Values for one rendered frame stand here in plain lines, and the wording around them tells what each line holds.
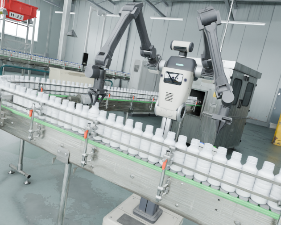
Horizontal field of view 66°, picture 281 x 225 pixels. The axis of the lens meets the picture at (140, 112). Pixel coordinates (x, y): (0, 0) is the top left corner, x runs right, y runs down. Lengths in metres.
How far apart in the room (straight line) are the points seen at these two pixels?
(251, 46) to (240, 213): 12.45
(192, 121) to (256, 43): 8.96
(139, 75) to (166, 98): 5.51
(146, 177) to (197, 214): 0.28
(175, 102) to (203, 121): 3.20
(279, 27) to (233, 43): 2.17
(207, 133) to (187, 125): 0.50
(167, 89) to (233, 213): 0.96
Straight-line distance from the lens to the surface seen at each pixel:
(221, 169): 1.01
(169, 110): 1.64
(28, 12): 7.85
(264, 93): 12.98
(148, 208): 1.95
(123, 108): 3.27
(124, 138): 1.14
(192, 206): 1.06
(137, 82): 7.16
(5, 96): 1.79
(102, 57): 1.21
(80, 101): 2.69
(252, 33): 13.39
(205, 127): 4.77
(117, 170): 1.17
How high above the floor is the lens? 1.40
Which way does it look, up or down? 10 degrees down
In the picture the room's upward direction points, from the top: 11 degrees clockwise
